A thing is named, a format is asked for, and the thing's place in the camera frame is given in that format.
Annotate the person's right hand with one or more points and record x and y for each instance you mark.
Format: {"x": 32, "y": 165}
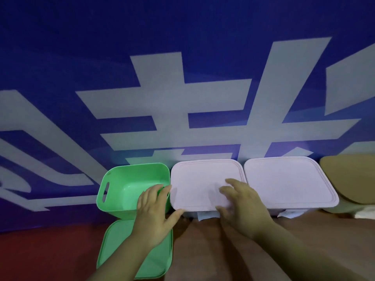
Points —
{"x": 249, "y": 210}

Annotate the person's left hand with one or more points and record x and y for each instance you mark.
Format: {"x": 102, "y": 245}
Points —
{"x": 152, "y": 222}

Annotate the person's left thumb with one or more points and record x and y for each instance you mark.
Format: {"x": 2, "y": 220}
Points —
{"x": 175, "y": 218}

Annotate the person's right thumb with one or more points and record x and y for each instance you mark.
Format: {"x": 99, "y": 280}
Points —
{"x": 223, "y": 214}

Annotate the pink plastic lid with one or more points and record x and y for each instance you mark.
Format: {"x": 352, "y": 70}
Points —
{"x": 290, "y": 181}
{"x": 199, "y": 184}

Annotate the person's right forearm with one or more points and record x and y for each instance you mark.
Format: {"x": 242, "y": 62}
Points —
{"x": 296, "y": 257}

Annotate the person's left forearm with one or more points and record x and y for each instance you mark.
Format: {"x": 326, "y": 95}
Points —
{"x": 117, "y": 263}

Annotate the green plastic lid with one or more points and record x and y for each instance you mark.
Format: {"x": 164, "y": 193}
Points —
{"x": 158, "y": 261}

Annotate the green plastic storage bin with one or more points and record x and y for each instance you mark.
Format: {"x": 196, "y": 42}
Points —
{"x": 126, "y": 184}

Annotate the white paper label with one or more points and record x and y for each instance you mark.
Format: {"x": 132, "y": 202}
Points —
{"x": 366, "y": 213}
{"x": 293, "y": 213}

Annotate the beige plastic lid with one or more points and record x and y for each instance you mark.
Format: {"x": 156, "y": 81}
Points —
{"x": 351, "y": 178}

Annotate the blue banner with white characters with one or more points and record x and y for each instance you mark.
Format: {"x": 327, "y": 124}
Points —
{"x": 88, "y": 55}

